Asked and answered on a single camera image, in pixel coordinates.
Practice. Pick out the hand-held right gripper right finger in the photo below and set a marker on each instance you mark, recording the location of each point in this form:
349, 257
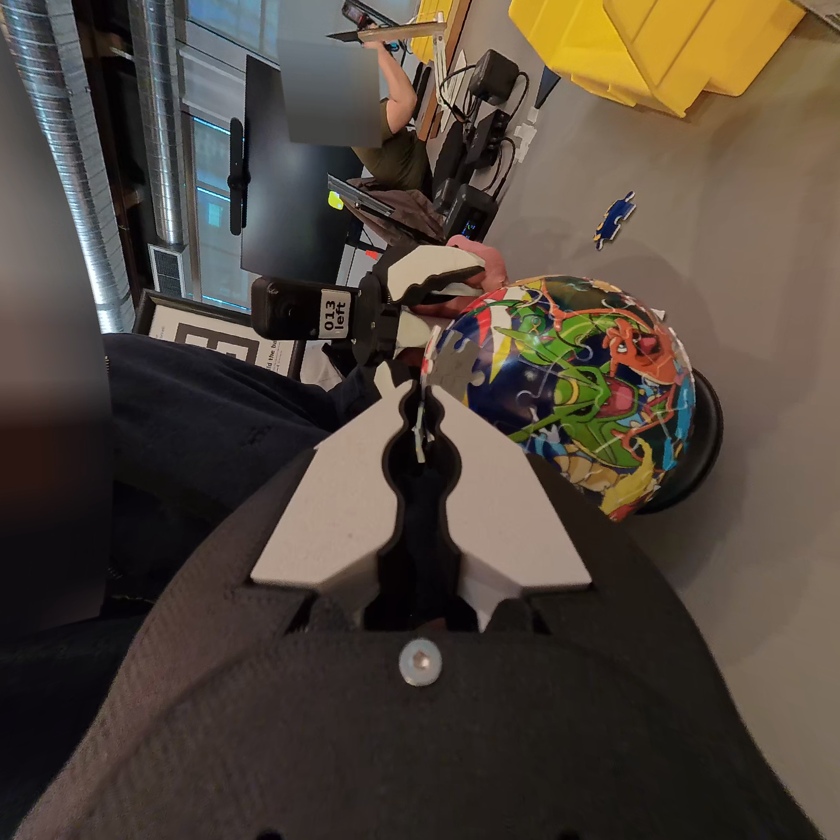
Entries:
512, 525

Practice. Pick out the black monitor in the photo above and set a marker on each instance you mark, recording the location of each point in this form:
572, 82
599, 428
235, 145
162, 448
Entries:
295, 197

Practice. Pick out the blue puzzle piece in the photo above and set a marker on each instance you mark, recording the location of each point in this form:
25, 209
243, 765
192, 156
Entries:
615, 220

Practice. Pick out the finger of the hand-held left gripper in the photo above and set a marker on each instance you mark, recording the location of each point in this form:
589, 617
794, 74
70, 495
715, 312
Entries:
426, 266
417, 328

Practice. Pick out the thin puzzle piece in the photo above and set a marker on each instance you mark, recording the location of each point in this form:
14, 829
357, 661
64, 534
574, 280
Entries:
422, 426

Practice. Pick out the colourful puzzle ball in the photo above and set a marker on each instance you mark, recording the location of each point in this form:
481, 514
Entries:
577, 394

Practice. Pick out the white wall vent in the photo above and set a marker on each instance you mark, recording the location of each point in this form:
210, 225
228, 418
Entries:
166, 269

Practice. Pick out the silver ventilation duct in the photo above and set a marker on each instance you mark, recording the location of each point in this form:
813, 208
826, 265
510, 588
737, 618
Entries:
157, 118
65, 164

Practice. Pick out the wooden desk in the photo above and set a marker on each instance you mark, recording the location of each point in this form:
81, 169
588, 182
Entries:
446, 65

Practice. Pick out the black round ball stand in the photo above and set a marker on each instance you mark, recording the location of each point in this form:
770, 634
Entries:
702, 446

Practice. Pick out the framed black-and-white code sign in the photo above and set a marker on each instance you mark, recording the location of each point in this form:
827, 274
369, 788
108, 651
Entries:
210, 334

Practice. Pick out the yellow plastic bin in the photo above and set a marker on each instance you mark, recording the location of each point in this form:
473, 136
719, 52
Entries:
722, 33
590, 52

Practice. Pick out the person's left hand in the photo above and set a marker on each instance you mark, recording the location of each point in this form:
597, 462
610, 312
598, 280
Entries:
492, 262

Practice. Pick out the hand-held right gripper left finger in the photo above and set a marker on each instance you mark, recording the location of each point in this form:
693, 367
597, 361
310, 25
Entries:
328, 512

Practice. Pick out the black device with display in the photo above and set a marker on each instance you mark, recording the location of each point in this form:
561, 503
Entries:
467, 210

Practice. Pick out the dark triangular mat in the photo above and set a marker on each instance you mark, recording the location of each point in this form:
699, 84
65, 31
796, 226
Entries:
548, 85

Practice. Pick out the person's left forearm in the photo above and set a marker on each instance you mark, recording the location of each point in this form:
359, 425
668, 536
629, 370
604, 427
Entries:
229, 407

